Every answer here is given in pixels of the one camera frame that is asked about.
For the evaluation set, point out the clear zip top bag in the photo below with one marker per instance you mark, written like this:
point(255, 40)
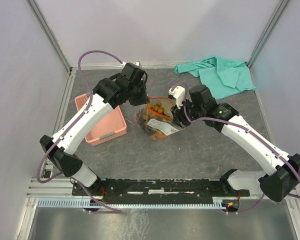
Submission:
point(164, 125)

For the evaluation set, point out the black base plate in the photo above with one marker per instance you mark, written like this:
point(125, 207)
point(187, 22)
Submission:
point(163, 191)

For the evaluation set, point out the brown longan bunch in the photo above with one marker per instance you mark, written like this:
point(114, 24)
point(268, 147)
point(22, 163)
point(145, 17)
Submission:
point(153, 111)

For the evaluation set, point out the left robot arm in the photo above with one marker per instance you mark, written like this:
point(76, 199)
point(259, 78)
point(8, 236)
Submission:
point(61, 147)

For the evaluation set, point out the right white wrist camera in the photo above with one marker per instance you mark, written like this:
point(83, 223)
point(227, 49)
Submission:
point(179, 94)

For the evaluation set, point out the teal cloth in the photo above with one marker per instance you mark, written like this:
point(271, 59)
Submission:
point(224, 77)

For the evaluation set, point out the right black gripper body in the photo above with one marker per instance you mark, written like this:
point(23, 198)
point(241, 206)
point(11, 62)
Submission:
point(194, 112)

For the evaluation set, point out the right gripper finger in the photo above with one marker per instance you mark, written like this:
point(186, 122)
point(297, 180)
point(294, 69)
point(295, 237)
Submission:
point(177, 112)
point(181, 122)

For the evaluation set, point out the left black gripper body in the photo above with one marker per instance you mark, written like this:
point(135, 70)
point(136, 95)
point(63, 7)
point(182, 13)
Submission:
point(138, 95)

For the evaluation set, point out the pink perforated basket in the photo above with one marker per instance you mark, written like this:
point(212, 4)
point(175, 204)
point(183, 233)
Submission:
point(100, 124)

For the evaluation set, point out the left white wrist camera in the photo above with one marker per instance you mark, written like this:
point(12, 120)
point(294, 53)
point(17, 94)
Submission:
point(137, 63)

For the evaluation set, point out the dark toy grape bunch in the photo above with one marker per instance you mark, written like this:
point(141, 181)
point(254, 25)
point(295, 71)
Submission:
point(142, 120)

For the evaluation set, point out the orange toy fruit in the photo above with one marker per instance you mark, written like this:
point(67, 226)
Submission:
point(159, 135)

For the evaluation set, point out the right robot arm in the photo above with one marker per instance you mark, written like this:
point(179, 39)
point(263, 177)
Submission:
point(280, 174)

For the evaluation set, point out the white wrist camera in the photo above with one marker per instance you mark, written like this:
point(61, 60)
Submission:
point(137, 63)
point(179, 94)

